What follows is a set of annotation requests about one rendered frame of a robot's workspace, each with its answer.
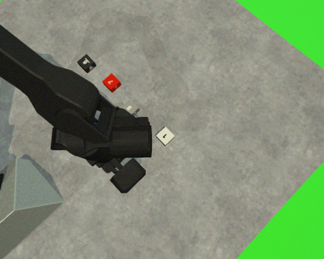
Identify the red block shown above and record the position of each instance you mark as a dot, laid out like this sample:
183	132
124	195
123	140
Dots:
112	83

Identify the cream block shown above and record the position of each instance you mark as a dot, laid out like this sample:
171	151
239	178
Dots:
165	136

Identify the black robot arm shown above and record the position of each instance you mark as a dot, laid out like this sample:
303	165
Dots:
69	103

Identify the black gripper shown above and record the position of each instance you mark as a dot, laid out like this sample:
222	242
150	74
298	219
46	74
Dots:
126	177

